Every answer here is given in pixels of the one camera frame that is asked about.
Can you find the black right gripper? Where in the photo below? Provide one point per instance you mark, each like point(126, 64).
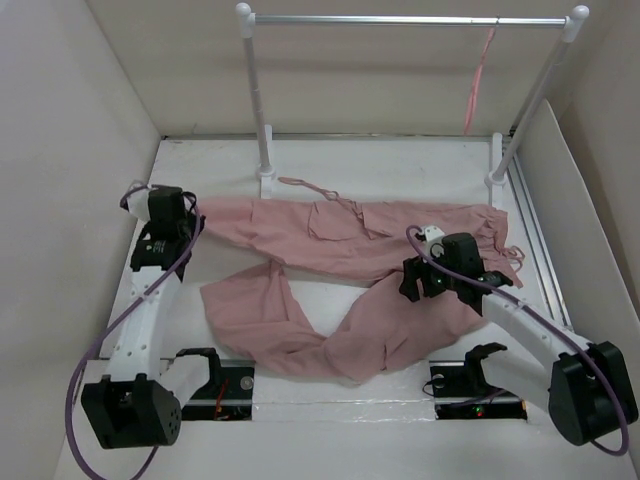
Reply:
point(415, 267)

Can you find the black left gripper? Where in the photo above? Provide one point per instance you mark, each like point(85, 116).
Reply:
point(192, 217)

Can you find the pink trousers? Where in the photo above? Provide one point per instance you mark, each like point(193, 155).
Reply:
point(255, 314)

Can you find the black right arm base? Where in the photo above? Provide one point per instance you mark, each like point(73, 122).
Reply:
point(457, 397)

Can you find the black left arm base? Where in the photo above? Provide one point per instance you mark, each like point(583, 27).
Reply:
point(228, 394)

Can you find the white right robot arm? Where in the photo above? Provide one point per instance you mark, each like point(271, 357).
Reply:
point(583, 386)

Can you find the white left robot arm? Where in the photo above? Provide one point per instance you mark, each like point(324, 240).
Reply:
point(138, 402)

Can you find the pink clothes hanger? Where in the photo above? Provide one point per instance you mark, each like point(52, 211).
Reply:
point(472, 100)

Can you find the white clothes rack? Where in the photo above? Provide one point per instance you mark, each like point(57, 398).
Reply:
point(400, 75)

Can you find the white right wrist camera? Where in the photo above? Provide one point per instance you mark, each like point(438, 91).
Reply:
point(430, 234)

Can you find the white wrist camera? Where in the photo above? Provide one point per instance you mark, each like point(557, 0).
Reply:
point(430, 234)
point(135, 202)

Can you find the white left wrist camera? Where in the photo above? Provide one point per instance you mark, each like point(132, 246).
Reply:
point(135, 202)

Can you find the aluminium side rail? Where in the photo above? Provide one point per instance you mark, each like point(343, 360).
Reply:
point(537, 254)

